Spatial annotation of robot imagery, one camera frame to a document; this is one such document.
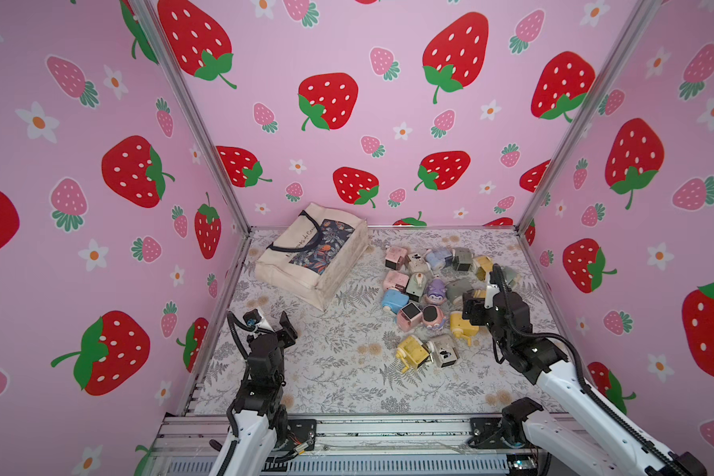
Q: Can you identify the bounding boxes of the mint green pencil sharpener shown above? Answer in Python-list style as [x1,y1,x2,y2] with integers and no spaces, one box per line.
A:
[502,266,521,289]

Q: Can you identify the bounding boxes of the white printed pencil sharpener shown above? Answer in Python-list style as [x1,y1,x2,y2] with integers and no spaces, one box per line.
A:
[426,334,458,368]

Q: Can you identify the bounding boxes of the pink round robot sharpener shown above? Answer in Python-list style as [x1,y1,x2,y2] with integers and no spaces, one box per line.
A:
[422,305,448,332]

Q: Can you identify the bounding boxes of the grey green pencil sharpener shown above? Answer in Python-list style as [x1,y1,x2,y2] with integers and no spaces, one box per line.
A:
[452,247,473,272]

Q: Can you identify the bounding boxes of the purple pencil sharpener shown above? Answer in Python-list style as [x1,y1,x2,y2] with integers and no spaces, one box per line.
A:
[424,278,447,305]

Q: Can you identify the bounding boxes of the light blue pencil sharpener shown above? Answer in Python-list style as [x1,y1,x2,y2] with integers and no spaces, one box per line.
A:
[424,247,454,271]

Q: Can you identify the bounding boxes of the cream white pencil sharpener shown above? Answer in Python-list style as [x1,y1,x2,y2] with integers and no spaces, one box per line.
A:
[407,253,432,274]

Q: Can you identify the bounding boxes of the blue pink pencil sharpener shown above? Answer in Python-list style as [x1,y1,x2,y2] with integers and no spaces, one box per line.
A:
[381,289,410,315]

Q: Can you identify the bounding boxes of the cream canvas tote bag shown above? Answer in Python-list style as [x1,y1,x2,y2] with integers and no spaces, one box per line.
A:
[255,202,370,311]

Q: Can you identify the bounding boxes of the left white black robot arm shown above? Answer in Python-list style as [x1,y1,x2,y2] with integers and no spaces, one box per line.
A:
[209,309,305,475]

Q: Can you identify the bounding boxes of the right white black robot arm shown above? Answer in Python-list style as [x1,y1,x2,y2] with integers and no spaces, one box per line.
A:
[462,288,707,475]

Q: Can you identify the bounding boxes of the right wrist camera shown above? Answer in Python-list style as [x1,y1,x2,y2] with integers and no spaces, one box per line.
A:
[485,264,507,309]

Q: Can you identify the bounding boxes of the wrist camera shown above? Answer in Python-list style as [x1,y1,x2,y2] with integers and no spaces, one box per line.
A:
[485,264,507,309]
[241,309,276,333]

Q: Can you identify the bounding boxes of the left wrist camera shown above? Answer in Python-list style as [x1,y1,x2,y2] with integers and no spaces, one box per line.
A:
[241,309,276,333]

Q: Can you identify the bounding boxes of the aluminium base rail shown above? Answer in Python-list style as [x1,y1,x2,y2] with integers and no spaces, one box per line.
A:
[136,413,656,476]

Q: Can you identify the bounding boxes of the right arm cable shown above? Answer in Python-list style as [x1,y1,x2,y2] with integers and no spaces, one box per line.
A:
[490,264,674,476]

